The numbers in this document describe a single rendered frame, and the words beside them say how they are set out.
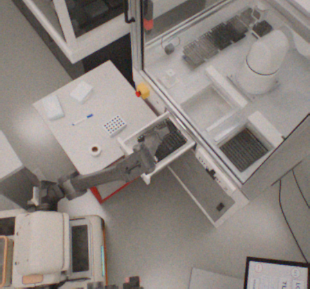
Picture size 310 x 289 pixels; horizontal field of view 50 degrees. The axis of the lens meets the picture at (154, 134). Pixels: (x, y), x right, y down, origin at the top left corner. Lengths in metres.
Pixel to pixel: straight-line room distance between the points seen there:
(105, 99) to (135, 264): 1.22
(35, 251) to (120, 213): 1.46
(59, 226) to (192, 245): 1.49
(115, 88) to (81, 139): 0.41
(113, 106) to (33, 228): 1.07
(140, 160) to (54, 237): 0.42
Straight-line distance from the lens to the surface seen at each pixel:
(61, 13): 1.97
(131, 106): 2.11
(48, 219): 1.31
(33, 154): 2.94
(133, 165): 1.16
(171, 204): 2.67
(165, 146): 1.84
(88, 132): 2.06
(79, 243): 1.60
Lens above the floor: 2.60
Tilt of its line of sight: 65 degrees down
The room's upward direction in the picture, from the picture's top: 3 degrees clockwise
